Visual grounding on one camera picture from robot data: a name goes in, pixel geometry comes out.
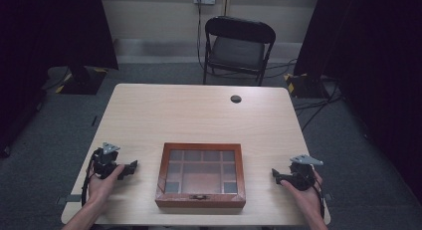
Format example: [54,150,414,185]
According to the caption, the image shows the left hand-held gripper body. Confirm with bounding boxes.
[91,141,121,180]

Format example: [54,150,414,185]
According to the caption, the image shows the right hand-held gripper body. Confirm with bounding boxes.
[280,153,324,192]

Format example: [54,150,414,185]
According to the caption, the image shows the wooden box with glass lid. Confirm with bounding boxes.
[154,142,247,209]

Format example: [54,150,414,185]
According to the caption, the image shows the person's right hand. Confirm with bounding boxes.
[280,169,324,222]

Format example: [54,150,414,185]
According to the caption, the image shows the person's left hand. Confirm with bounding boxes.
[87,163,126,209]

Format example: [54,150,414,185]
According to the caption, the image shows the black stand base striped tape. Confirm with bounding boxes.
[283,72,330,100]
[54,66,109,96]

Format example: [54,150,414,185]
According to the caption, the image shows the black folding chair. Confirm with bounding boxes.
[202,15,278,88]

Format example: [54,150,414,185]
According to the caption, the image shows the dark curtain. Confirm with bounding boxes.
[0,0,119,158]
[293,0,422,204]

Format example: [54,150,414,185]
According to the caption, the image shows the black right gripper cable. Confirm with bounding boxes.
[312,171,326,220]

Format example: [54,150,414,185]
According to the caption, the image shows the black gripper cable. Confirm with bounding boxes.
[81,149,101,208]
[312,171,326,220]

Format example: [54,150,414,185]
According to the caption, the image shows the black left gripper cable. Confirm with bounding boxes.
[81,149,101,208]

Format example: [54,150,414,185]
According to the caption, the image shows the black floor cables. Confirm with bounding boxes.
[265,58,346,132]

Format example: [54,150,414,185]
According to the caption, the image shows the black cable from wall outlet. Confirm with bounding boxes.
[196,0,208,72]

